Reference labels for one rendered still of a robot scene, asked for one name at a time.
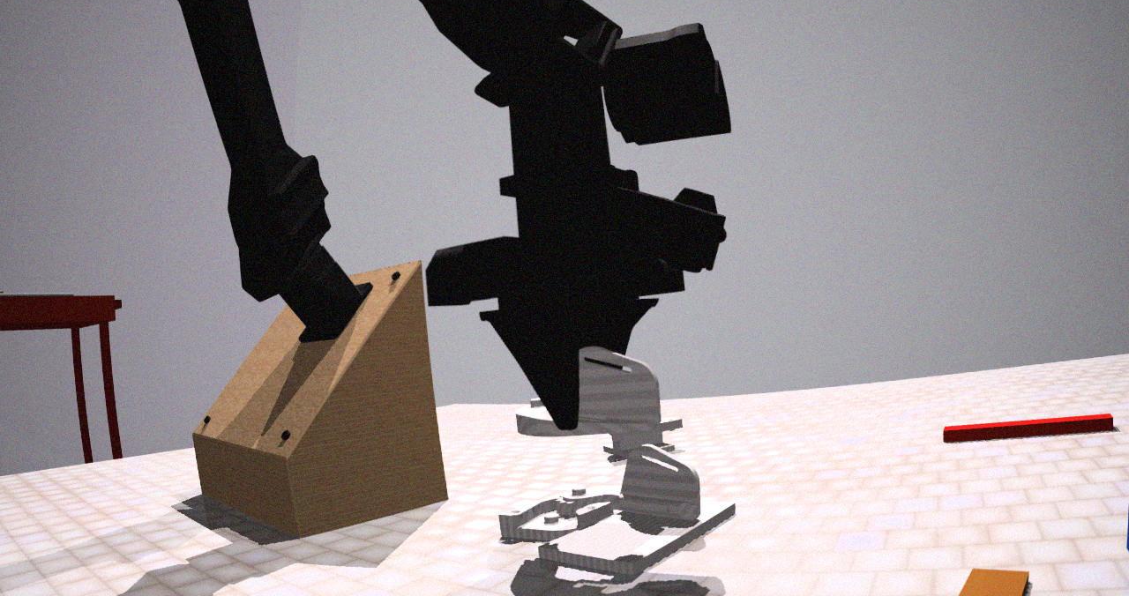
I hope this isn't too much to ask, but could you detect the red long bar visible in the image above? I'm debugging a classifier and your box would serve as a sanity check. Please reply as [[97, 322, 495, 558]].
[[943, 413, 1113, 442]]

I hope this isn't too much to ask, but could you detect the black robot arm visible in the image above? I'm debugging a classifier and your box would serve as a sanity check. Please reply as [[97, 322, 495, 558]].
[[178, 0, 730, 343]]

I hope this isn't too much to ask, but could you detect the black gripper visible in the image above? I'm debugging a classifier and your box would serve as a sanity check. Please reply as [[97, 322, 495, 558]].
[[425, 144, 685, 430]]

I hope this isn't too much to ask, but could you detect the orange flat bar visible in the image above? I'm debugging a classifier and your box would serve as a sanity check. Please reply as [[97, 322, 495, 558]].
[[959, 569, 1029, 596]]

